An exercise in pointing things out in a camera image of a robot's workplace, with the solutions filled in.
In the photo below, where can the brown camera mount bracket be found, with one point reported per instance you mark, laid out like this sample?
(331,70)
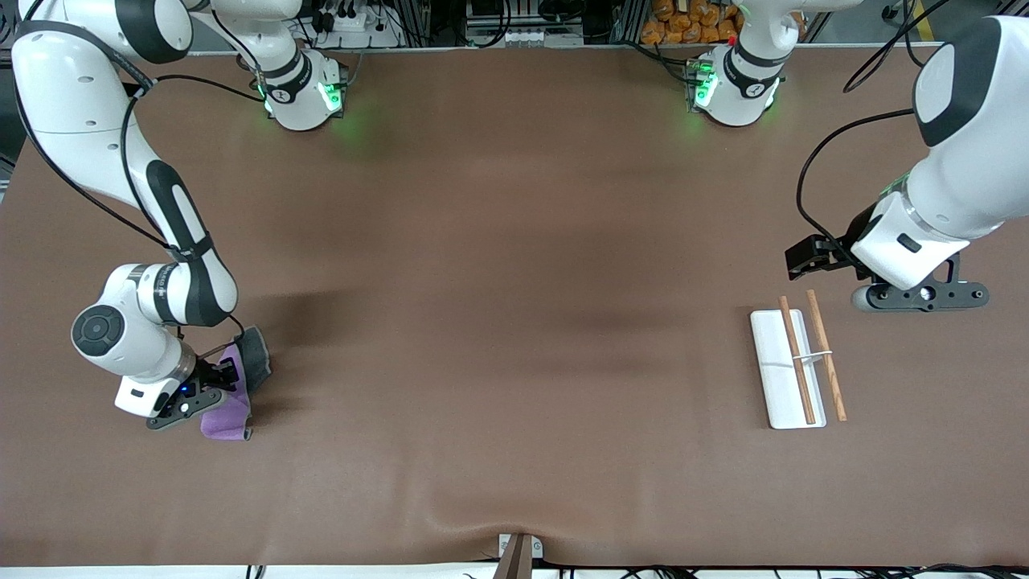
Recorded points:
(514,563)

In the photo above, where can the purple and grey towel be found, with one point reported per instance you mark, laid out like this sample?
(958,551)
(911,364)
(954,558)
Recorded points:
(229,414)

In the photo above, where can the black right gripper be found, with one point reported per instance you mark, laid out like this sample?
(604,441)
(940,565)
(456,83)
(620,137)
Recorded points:
(211,375)

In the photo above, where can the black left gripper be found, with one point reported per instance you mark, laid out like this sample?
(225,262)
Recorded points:
(846,242)

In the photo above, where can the white connector block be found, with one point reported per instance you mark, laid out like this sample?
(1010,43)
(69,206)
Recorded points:
(530,37)

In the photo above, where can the pile of orange packets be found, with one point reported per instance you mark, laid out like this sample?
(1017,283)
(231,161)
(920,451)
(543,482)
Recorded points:
(683,28)

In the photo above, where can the white power strip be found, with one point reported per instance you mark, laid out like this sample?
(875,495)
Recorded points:
(354,24)

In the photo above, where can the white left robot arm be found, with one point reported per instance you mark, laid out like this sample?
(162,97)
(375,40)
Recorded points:
(965,185)

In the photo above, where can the brown table mat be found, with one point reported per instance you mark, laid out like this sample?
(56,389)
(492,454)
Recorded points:
(482,322)

